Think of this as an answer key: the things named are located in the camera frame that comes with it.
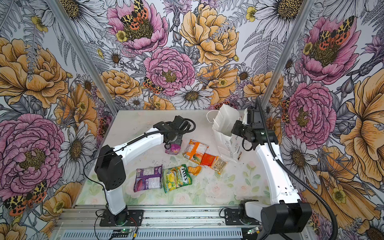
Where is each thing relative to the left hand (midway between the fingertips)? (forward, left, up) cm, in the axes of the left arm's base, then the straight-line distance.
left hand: (171, 140), depth 88 cm
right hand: (-3, -33, +12) cm, 36 cm away
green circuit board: (-42, +22, -15) cm, 50 cm away
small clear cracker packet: (-10, -28, -13) cm, 32 cm away
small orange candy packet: (-13, -13, -13) cm, 22 cm away
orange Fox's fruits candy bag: (-1, -13, -11) cm, 17 cm away
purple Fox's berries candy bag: (-18, +13, -11) cm, 24 cm away
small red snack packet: (-6, -21, -12) cm, 25 cm away
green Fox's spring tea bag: (-18, -2, -11) cm, 21 cm away
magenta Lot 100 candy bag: (-6, -2, -1) cm, 6 cm away
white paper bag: (-8, -32, +7) cm, 34 cm away
